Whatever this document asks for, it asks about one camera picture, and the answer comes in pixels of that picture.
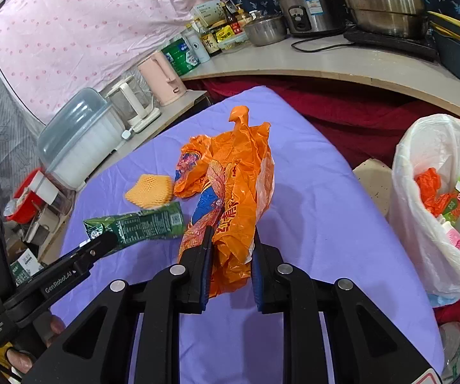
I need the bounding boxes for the pink dotted sheet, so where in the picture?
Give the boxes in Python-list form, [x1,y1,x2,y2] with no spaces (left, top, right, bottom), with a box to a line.
[0,0,231,124]

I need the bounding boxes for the white plastic bottle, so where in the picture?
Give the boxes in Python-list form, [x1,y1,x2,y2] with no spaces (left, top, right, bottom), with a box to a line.
[185,28,210,64]

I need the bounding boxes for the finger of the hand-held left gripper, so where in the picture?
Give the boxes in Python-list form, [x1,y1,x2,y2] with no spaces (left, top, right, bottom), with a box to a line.
[56,231,120,275]

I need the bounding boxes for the green and white cardboard box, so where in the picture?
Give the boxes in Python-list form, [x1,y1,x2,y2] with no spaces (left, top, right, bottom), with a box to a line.
[10,248,44,289]

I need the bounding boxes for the red plastic basin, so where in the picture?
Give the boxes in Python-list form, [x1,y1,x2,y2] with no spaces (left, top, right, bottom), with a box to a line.
[6,168,60,222]

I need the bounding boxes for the curved wooden shelf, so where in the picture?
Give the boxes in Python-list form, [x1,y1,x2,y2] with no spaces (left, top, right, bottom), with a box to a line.
[180,32,460,129]

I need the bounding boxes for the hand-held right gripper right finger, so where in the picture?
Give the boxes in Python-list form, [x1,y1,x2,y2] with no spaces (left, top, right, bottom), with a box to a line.
[252,228,443,384]

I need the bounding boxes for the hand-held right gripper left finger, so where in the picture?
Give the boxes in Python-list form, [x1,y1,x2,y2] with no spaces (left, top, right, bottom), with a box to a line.
[21,226,217,384]

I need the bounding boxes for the steel rice cooker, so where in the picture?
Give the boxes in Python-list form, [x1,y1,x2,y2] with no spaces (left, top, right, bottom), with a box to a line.
[274,0,349,37]

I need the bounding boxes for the clear food container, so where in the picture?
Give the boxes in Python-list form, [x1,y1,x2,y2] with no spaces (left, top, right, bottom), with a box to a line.
[217,31,251,53]

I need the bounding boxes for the green snack packet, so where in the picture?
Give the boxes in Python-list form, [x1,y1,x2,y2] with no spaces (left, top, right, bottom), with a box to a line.
[83,202,186,249]

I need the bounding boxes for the black induction cooker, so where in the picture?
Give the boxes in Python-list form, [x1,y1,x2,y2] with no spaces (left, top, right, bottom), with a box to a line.
[343,28,439,62]

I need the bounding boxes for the steel bowl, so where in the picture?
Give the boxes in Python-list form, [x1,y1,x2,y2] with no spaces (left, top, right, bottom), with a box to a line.
[243,14,289,46]

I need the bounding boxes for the purple table cloth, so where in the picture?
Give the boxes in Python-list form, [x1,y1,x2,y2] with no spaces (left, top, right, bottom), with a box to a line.
[50,85,445,384]

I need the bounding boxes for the white dish rack grey lid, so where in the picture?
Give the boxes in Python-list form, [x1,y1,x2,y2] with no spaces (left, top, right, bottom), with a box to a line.
[37,87,124,192]

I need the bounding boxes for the beige speckled board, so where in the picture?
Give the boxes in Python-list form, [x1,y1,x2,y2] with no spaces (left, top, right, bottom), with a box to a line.
[352,159,393,214]

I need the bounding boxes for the glass electric kettle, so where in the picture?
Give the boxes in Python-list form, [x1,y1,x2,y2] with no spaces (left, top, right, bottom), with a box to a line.
[106,75,162,132]

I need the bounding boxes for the low wooden side table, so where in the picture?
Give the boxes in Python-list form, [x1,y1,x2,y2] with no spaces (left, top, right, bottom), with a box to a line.
[110,90,210,156]

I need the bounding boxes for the white and green tea box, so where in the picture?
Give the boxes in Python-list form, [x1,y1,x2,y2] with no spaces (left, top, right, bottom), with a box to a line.
[192,0,231,28]

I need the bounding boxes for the white trash bag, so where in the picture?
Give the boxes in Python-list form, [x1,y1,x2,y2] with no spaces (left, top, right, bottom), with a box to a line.
[388,114,460,299]

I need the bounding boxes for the black power cable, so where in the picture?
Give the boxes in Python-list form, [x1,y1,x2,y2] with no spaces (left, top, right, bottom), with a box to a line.
[291,34,359,53]

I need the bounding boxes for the brown bottle red label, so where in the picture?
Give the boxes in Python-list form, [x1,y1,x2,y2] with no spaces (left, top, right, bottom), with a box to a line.
[222,3,242,35]

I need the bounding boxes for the white blender cup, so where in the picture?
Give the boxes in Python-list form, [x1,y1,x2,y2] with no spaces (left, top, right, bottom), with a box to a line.
[28,175,74,217]

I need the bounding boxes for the person's left hand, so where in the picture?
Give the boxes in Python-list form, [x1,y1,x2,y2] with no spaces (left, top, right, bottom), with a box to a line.
[4,313,67,376]

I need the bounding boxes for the pink electric kettle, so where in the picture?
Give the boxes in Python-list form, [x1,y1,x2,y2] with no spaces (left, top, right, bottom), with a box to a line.
[138,51,186,107]

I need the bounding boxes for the large steel pot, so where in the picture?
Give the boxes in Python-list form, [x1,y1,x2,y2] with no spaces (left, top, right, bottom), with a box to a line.
[321,0,429,38]

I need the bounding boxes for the green refill pouch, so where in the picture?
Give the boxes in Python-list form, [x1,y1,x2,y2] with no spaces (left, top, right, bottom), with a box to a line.
[161,37,199,76]

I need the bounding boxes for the orange printed plastic bag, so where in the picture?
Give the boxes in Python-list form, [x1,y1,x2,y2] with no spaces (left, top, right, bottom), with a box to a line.
[173,105,275,299]

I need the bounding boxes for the red plastic bag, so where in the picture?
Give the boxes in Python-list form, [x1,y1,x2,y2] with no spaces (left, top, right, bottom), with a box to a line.
[414,168,460,214]

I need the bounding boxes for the small orange foam net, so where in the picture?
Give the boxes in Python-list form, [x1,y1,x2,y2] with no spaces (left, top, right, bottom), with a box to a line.
[124,173,173,209]

